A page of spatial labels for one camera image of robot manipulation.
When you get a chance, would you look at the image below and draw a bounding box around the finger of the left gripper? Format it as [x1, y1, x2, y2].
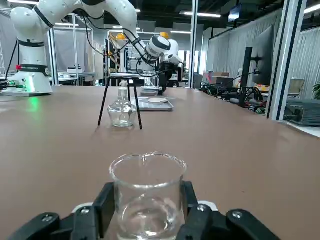
[158, 72, 168, 97]

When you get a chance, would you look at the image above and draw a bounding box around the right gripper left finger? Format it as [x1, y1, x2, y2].
[7, 181, 118, 240]

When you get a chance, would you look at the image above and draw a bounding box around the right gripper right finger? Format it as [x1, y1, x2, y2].
[176, 180, 281, 240]

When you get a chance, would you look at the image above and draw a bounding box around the black wire tripod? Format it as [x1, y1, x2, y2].
[97, 72, 144, 130]

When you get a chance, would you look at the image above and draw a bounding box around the glass alcohol lamp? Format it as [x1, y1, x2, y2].
[107, 81, 137, 128]

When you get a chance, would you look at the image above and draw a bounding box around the small glass beaker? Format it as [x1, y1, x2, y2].
[109, 151, 188, 240]

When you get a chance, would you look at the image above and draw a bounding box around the silver digital scale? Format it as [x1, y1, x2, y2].
[140, 86, 161, 97]

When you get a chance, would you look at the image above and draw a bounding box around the ribbed metal tray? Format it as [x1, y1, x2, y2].
[129, 96, 175, 112]

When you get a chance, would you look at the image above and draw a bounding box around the cardboard box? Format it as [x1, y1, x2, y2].
[203, 71, 230, 85]

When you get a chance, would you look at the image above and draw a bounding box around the black monitor on stand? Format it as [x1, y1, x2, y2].
[238, 24, 276, 107]

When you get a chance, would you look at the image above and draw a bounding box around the grey office chair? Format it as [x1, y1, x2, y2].
[287, 78, 306, 100]

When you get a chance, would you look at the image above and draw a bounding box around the aluminium corner post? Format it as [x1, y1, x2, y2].
[189, 0, 199, 89]

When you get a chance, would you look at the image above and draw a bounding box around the aluminium frame post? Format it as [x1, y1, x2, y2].
[266, 0, 308, 121]

